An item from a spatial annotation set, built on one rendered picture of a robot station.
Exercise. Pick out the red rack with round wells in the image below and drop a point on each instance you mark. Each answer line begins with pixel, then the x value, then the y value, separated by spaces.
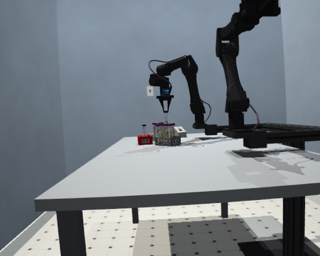
pixel 144 140

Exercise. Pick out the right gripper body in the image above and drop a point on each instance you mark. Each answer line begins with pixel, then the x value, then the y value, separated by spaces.
pixel 162 97

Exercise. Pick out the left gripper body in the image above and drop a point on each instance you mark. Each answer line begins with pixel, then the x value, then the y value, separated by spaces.
pixel 250 7

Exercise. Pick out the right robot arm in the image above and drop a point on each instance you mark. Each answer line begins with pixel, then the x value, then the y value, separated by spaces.
pixel 189 70

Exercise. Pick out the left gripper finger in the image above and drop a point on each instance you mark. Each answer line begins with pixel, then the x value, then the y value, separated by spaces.
pixel 270 10
pixel 263 5

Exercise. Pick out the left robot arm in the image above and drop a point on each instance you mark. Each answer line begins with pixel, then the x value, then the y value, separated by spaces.
pixel 236 101

